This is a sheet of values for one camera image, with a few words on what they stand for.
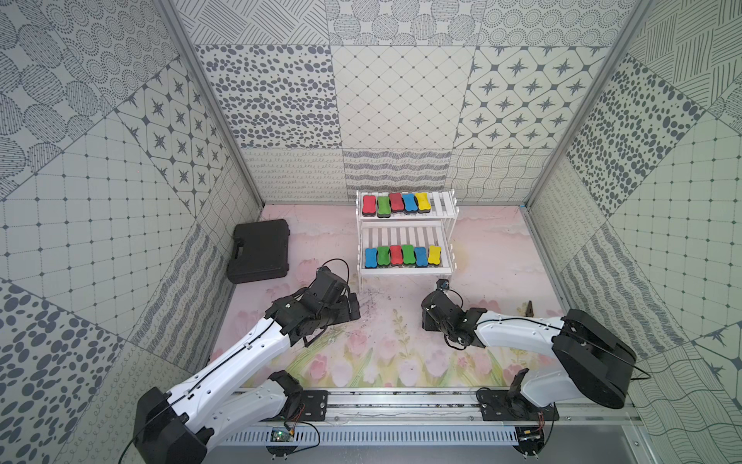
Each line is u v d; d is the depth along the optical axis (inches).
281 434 28.2
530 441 28.6
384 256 34.6
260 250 39.7
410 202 32.2
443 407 30.0
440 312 26.9
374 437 27.6
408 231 37.7
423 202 32.2
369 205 32.0
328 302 23.4
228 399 21.1
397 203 32.1
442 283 31.9
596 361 17.1
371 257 34.1
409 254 34.7
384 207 31.5
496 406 29.2
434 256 34.7
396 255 34.6
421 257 34.5
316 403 29.4
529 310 36.1
